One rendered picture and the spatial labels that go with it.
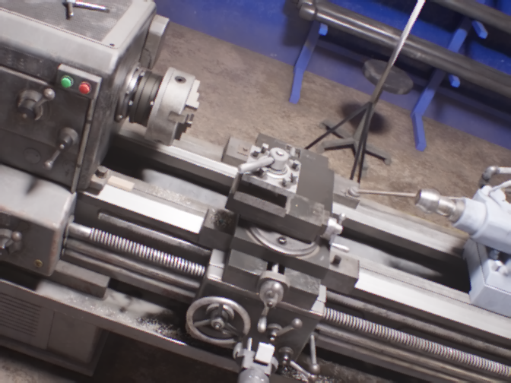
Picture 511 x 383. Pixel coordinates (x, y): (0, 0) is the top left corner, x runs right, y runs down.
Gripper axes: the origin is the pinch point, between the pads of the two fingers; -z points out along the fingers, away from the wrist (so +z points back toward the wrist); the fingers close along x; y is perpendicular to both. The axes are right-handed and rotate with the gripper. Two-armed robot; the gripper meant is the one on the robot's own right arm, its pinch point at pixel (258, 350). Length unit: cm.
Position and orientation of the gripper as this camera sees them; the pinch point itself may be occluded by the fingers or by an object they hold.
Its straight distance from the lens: 203.6
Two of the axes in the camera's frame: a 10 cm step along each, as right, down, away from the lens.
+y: -2.8, 7.6, 5.9
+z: -1.2, 5.8, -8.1
